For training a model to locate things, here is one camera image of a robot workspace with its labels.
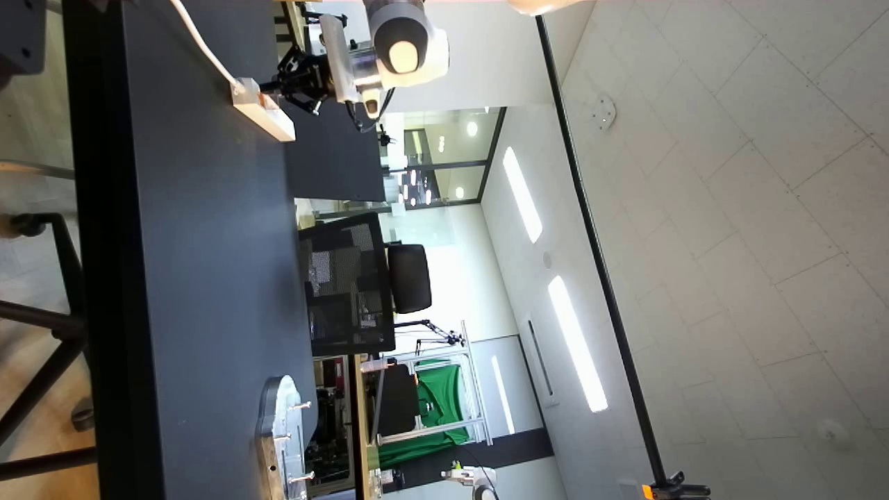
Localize grey box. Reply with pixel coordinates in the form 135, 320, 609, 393
0, 0, 49, 76

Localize white power cable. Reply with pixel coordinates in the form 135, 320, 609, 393
163, 0, 245, 93

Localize orange black pole clamp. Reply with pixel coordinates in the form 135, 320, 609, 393
635, 468, 716, 500

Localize plain black divider panel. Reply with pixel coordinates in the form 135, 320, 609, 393
281, 93, 385, 206

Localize wooden background table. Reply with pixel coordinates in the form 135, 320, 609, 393
348, 354, 384, 500

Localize round ceiling smoke detector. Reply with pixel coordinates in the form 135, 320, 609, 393
591, 93, 621, 132

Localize white power strip adaptor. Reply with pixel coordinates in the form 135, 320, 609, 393
228, 74, 299, 146

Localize black computer monitor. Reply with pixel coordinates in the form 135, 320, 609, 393
298, 211, 399, 357

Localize long ceiling light strip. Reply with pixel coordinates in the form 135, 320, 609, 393
544, 271, 612, 415
501, 143, 548, 247

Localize dark framed glass window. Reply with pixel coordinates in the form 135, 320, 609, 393
384, 104, 512, 211

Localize green cloth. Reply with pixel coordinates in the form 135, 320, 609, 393
378, 361, 469, 468

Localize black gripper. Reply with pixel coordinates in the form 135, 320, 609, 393
260, 47, 332, 117

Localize black metal table stand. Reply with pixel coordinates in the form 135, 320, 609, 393
0, 211, 99, 482

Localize white metal frame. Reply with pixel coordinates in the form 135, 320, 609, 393
370, 315, 489, 447

